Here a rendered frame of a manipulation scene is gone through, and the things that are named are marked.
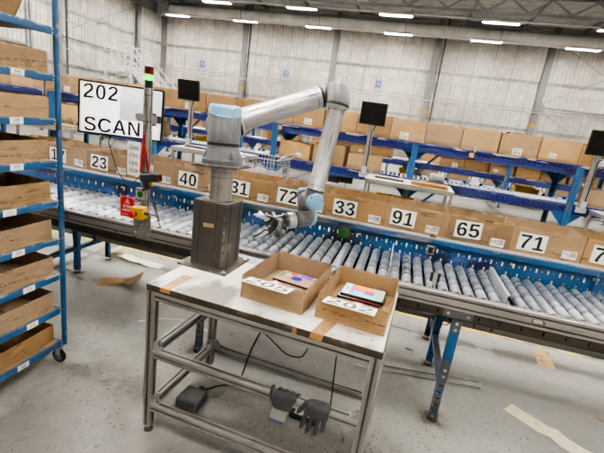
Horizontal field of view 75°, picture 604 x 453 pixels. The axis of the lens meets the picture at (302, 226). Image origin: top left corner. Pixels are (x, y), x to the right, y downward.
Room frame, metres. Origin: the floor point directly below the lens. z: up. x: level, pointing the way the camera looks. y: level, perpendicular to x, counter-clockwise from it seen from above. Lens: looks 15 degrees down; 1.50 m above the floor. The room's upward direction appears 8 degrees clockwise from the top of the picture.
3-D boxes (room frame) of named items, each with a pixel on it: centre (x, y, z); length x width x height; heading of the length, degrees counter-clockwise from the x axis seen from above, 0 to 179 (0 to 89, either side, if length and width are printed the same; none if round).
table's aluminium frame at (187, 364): (1.65, 0.05, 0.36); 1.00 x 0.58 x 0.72; 73
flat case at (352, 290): (1.66, -0.32, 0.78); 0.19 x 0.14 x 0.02; 73
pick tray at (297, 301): (1.65, 0.02, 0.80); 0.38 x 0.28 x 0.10; 161
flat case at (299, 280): (1.74, -0.01, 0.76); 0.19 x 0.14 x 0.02; 68
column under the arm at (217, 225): (1.85, 0.41, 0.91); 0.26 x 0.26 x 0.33; 73
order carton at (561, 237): (2.46, -1.52, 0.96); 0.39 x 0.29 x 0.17; 76
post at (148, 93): (2.29, 0.96, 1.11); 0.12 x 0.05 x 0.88; 77
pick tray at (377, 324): (1.56, -0.29, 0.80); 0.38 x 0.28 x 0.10; 162
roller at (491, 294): (2.10, -1.09, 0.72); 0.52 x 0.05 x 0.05; 167
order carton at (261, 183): (2.91, 0.39, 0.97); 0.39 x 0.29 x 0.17; 77
